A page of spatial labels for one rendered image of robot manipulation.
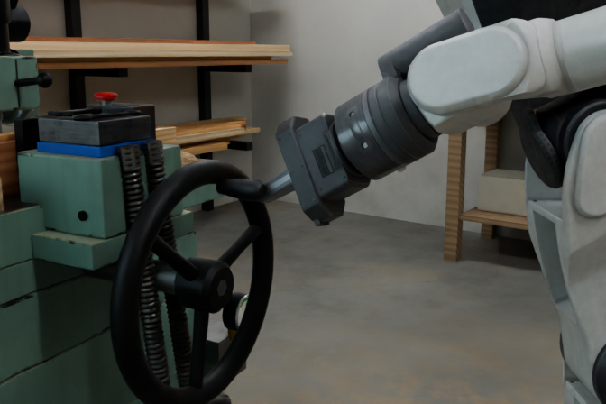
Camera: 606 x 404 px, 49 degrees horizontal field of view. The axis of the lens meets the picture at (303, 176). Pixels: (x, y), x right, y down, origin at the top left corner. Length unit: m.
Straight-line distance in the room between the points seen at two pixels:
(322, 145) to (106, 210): 0.25
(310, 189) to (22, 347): 0.38
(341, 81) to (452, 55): 3.91
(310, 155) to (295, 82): 4.03
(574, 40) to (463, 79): 0.10
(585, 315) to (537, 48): 0.53
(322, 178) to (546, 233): 0.48
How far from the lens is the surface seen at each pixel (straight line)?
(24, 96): 0.96
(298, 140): 0.72
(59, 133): 0.81
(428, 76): 0.62
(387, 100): 0.65
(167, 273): 0.80
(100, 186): 0.76
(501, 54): 0.60
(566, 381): 1.23
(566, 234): 0.97
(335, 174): 0.69
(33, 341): 0.87
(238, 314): 1.09
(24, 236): 0.82
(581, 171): 0.94
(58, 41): 3.32
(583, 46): 0.61
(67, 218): 0.81
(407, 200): 4.36
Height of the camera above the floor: 1.07
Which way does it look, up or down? 11 degrees down
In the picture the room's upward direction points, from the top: straight up
